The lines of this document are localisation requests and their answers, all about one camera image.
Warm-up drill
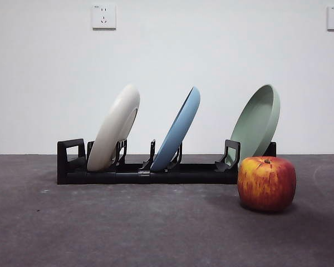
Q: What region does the cream round plate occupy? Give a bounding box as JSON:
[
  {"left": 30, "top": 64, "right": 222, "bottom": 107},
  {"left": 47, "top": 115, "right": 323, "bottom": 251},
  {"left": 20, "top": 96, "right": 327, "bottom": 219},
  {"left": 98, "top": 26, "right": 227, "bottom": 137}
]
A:
[{"left": 86, "top": 84, "right": 141, "bottom": 172}]

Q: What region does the red yellow apple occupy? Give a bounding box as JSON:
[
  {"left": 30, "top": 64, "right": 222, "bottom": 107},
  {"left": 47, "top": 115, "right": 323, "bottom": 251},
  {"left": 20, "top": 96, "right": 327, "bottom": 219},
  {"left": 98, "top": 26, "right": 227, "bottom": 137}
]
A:
[{"left": 237, "top": 156, "right": 297, "bottom": 214}]

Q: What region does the blue round plate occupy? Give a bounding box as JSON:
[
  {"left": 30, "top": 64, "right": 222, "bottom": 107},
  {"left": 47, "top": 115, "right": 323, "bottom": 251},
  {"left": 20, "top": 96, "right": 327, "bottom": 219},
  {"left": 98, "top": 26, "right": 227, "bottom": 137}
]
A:
[{"left": 150, "top": 86, "right": 201, "bottom": 172}]

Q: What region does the black plate rack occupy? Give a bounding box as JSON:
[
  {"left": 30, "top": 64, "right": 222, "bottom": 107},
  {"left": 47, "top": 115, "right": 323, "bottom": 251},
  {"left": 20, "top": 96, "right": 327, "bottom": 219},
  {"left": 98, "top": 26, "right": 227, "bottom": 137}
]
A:
[{"left": 57, "top": 138, "right": 277, "bottom": 185}]

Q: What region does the green round plate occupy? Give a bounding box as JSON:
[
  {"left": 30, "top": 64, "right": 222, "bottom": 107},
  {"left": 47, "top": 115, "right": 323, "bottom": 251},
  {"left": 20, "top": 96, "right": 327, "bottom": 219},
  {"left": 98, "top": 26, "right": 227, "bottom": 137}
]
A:
[{"left": 229, "top": 84, "right": 281, "bottom": 165}]

